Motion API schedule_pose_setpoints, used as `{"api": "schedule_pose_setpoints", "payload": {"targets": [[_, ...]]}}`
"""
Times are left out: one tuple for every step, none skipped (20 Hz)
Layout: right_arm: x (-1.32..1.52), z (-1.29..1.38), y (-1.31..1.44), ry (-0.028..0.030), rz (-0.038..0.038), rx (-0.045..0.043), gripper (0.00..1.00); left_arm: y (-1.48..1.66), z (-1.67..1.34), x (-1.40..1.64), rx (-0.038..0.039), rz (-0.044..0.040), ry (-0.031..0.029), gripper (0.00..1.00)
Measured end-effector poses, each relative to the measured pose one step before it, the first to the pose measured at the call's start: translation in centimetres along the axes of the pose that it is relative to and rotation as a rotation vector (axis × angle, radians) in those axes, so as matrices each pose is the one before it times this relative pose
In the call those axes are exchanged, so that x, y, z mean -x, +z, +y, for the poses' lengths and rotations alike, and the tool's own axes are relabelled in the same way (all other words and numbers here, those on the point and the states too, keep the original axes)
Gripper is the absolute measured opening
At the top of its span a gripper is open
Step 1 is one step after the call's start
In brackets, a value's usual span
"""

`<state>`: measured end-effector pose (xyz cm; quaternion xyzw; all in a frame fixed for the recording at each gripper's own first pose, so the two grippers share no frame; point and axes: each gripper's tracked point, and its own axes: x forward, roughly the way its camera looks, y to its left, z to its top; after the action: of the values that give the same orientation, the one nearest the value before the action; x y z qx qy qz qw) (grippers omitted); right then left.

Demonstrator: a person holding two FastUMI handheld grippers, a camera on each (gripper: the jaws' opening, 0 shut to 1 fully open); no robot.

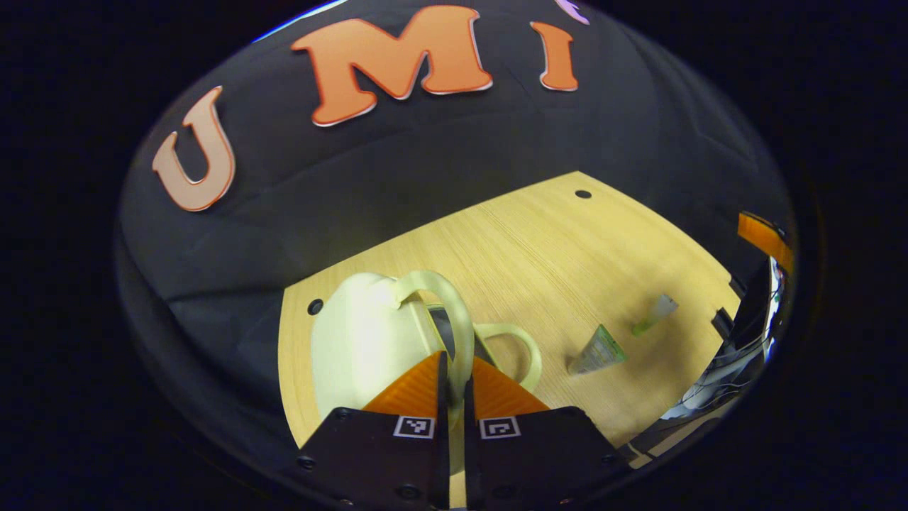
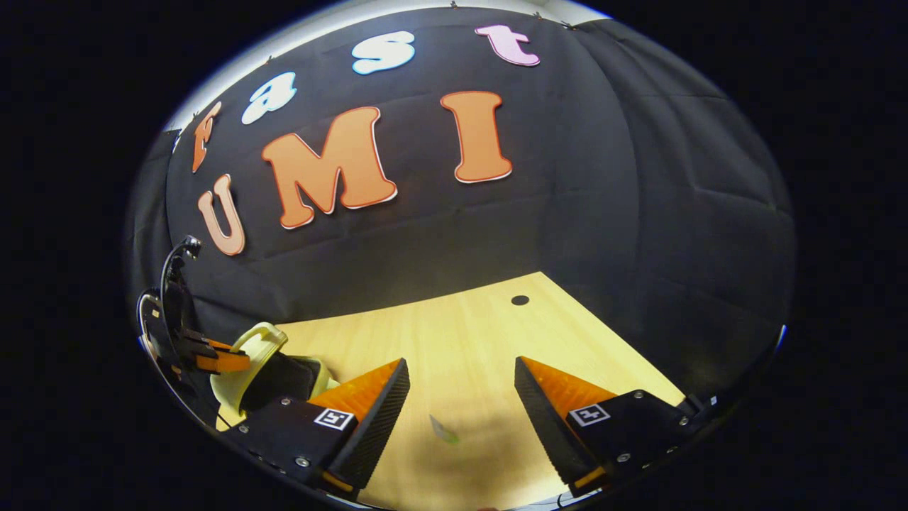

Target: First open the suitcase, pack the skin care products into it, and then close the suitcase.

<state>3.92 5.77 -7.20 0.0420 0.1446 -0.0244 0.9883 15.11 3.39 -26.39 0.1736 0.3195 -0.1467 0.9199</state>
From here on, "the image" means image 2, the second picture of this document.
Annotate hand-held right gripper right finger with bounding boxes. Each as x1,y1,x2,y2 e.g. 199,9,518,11
514,355,692,492

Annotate grey green gradient tube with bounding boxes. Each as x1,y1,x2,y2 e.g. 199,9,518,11
428,414,462,446

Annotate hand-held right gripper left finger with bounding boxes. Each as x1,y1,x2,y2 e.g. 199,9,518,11
223,357,412,498

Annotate pale yellow suitcase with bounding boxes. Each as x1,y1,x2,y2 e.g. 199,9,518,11
211,322,341,427

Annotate black table edge clamp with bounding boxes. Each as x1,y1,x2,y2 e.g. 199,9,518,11
681,394,719,419

